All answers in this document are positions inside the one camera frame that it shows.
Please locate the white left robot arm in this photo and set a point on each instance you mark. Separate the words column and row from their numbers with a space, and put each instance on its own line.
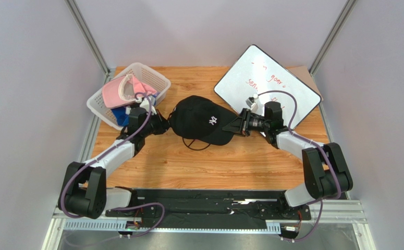
column 84, row 191

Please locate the black NY baseball cap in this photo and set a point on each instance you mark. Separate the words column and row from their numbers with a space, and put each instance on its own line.
column 198, row 118

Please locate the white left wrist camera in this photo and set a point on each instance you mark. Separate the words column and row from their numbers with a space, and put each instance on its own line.
column 147, row 103

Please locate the black wire hat stand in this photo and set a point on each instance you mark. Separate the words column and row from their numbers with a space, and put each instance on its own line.
column 195, row 145

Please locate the white plastic basket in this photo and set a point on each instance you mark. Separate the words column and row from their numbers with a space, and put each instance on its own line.
column 146, row 75

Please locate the light pink cap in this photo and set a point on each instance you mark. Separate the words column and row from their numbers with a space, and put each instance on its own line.
column 121, row 91

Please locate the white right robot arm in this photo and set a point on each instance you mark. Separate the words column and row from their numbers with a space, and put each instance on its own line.
column 325, row 171

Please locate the blue cap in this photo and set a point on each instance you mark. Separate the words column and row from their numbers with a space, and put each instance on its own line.
column 122, row 116

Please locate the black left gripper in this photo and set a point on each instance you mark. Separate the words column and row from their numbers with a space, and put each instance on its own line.
column 163, row 124

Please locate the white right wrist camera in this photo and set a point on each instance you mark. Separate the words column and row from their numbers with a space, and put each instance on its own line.
column 252, row 103

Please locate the white dry-erase board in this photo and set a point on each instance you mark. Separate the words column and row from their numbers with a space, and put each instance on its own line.
column 256, row 72

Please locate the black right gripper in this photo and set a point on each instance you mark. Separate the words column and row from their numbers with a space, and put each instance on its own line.
column 243, row 122

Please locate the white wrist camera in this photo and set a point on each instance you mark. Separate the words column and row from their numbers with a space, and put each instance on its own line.
column 252, row 103
column 147, row 103

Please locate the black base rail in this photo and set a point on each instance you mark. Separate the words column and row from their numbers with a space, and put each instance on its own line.
column 201, row 209

